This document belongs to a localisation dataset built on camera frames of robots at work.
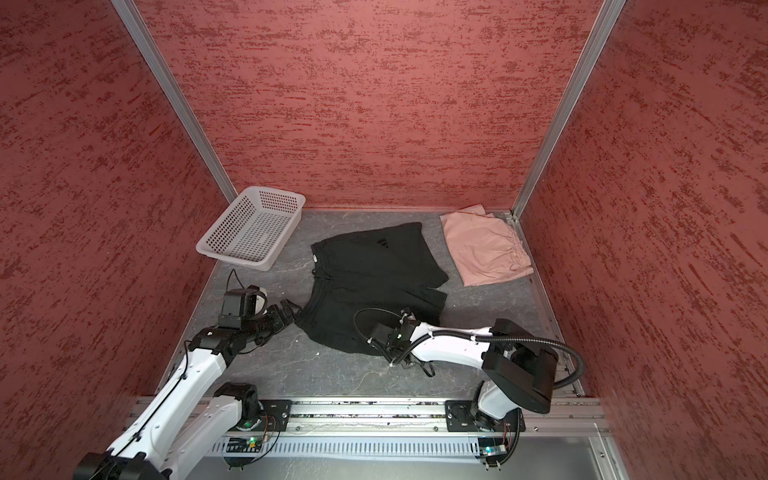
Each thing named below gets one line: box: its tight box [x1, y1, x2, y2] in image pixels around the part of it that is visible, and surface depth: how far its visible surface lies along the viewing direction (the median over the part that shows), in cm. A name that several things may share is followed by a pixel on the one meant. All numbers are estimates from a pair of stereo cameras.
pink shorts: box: [440, 204, 535, 287], surface depth 109 cm
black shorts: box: [296, 222, 449, 355], surface depth 101 cm
